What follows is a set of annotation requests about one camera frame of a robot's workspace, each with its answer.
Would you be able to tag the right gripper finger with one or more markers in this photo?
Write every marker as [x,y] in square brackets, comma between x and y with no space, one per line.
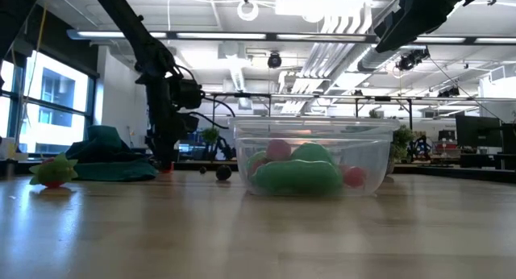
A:
[393,31]
[427,11]

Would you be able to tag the black overhead rack frame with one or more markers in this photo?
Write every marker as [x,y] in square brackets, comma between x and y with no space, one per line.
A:
[242,95]

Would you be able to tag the black aluminium table frame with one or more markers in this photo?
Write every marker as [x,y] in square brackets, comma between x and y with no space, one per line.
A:
[463,173]

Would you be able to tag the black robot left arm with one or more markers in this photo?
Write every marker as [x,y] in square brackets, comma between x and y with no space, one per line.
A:
[133,33]

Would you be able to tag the black ceiling camera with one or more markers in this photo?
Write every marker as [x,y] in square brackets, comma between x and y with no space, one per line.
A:
[274,60]
[412,60]
[449,92]

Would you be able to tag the white ventilation duct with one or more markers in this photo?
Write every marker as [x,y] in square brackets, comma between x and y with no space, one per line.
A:
[233,53]

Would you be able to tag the dark round berry toy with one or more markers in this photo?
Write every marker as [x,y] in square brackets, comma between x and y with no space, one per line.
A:
[202,170]
[223,172]

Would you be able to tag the blue black machine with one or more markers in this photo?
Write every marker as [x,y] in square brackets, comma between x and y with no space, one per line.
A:
[420,147]

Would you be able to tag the clear plastic tupperware container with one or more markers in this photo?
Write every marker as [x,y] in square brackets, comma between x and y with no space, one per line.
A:
[375,158]

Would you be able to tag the green pea pod toy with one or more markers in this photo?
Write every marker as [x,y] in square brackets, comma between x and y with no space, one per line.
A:
[298,178]

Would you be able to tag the black computer monitor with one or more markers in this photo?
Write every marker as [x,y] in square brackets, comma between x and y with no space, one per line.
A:
[509,138]
[478,130]

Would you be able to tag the dark green cloth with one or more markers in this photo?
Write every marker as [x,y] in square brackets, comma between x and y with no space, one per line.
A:
[109,162]

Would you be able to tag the green succulent plant in pot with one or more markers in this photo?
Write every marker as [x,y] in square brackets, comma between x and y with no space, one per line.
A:
[403,140]

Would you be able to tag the potted green room plant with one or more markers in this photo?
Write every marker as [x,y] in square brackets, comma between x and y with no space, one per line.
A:
[210,138]

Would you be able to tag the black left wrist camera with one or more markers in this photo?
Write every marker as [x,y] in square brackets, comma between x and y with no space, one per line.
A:
[188,94]

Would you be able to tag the long ceiling light bar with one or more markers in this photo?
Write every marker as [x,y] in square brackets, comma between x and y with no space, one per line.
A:
[217,35]
[496,40]

